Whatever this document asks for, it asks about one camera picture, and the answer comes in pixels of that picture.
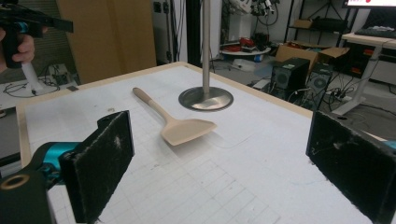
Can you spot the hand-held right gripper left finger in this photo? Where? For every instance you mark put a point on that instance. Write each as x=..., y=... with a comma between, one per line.
x=96, y=168

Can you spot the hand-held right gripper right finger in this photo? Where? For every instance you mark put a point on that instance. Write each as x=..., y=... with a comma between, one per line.
x=351, y=165

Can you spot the brown cardboard panel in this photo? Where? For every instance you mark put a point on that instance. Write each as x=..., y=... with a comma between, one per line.
x=109, y=34

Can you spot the white power strip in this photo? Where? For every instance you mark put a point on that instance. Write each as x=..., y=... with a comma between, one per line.
x=341, y=97

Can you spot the black computer tower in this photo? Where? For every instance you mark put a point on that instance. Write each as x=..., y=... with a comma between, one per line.
x=319, y=85
x=289, y=77

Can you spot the open cardboard box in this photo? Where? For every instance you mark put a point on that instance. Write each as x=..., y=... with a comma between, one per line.
x=308, y=53

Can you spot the white desk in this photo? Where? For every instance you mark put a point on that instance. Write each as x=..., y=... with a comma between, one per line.
x=370, y=42

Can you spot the black pillar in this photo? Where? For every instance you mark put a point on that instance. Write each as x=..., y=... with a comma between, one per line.
x=193, y=31

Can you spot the metal stand with round base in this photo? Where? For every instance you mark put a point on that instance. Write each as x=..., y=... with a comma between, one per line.
x=206, y=96

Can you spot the dark keyboard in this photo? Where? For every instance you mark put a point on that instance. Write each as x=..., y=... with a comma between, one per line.
x=376, y=31

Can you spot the black metal shelf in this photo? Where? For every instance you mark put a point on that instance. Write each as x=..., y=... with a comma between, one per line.
x=314, y=23

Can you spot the round white platform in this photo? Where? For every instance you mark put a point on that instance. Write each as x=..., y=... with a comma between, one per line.
x=246, y=52

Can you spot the red tool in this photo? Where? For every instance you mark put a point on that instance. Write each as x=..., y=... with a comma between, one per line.
x=246, y=41

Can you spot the monitor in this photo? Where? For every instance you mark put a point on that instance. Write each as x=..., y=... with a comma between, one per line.
x=370, y=3

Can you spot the white post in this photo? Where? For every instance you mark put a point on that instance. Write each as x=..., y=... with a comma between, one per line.
x=32, y=77

